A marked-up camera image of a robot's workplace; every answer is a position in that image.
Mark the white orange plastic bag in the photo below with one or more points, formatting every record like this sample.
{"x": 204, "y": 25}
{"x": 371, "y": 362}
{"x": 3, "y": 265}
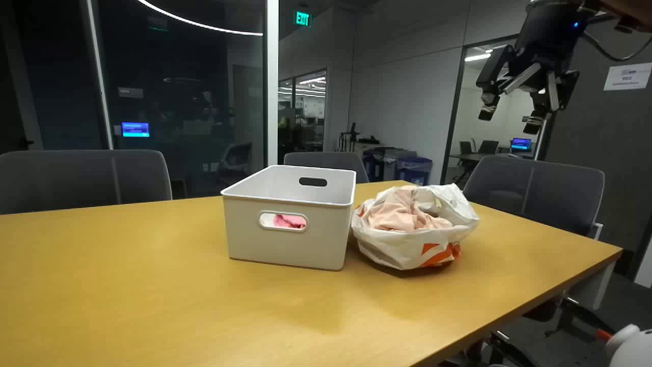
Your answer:
{"x": 408, "y": 247}

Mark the wide gray office chair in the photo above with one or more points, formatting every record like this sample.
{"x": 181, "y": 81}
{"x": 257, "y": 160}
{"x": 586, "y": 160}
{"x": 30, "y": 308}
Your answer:
{"x": 74, "y": 177}

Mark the peach shirt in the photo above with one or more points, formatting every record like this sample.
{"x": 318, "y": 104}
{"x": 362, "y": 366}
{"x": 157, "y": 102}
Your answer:
{"x": 400, "y": 211}

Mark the white pillar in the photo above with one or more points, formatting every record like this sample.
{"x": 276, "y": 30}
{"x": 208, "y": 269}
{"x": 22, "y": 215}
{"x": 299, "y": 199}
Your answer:
{"x": 272, "y": 83}

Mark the blue lit wall screen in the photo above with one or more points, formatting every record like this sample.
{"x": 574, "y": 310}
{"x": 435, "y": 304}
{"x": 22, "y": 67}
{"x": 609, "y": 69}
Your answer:
{"x": 135, "y": 129}

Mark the blue lit monitor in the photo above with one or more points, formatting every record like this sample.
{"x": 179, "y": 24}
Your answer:
{"x": 523, "y": 144}

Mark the curved white ceiling light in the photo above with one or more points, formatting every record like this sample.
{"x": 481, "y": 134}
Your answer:
{"x": 204, "y": 25}

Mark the green exit sign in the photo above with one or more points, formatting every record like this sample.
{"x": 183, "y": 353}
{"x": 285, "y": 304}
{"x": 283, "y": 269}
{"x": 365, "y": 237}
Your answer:
{"x": 302, "y": 20}

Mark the pink cloth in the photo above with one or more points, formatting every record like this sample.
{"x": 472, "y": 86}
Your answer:
{"x": 290, "y": 221}

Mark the blue bin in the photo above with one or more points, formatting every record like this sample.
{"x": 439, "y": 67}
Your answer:
{"x": 414, "y": 170}

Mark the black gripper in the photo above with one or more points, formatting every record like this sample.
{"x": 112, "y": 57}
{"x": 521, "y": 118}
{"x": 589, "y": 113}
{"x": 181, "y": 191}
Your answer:
{"x": 547, "y": 34}

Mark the white paper wall sign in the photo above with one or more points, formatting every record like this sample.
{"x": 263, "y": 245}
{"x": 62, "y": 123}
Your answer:
{"x": 629, "y": 76}

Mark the white plastic basket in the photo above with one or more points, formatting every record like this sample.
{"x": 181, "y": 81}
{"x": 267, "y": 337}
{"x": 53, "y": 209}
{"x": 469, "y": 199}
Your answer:
{"x": 292, "y": 231}

